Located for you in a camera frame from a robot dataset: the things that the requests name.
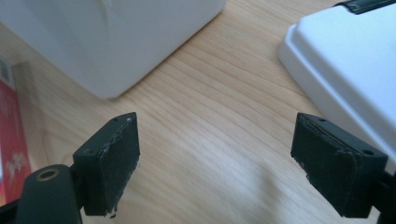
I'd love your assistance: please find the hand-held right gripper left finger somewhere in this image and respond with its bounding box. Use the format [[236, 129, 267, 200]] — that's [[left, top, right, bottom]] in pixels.
[[72, 112, 141, 217]]

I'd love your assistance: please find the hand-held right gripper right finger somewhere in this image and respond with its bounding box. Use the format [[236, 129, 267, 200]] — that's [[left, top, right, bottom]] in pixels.
[[290, 112, 389, 218]]

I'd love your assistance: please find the white plastic storage box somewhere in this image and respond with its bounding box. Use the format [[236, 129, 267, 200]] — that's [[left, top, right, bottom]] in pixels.
[[0, 0, 229, 100]]

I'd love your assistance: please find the red packet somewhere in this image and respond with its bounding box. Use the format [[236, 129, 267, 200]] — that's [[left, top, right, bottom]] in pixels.
[[0, 59, 33, 207]]

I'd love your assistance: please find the black lid handle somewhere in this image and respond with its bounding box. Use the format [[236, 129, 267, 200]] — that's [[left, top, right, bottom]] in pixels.
[[333, 0, 396, 16]]

